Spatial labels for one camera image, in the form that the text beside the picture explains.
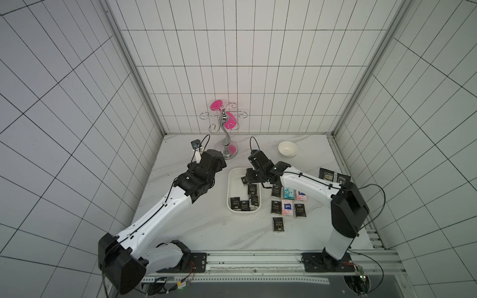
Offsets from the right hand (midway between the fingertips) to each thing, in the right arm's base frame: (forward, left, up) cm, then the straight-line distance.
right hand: (242, 177), depth 87 cm
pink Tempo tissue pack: (-10, -22, -8) cm, 26 cm away
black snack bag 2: (+9, -53, -11) cm, 54 cm away
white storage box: (-6, 0, -9) cm, 11 cm away
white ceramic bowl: (+26, -26, -7) cm, 37 cm away
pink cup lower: (+22, +7, +16) cm, 28 cm away
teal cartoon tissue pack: (-3, -23, -8) cm, 25 cm away
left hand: (-1, +14, +13) cm, 19 cm away
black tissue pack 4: (-18, -17, -9) cm, 27 cm away
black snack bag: (+11, -46, -11) cm, 48 cm away
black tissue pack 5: (-11, -2, -8) cm, 14 cm away
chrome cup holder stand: (+25, +11, -10) cm, 29 cm away
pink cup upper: (+32, +15, +18) cm, 40 cm away
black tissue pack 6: (-8, -7, -8) cm, 13 cm away
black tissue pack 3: (-11, -28, -9) cm, 32 cm away
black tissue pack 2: (-10, -17, -9) cm, 22 cm away
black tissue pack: (-2, -17, -10) cm, 20 cm away
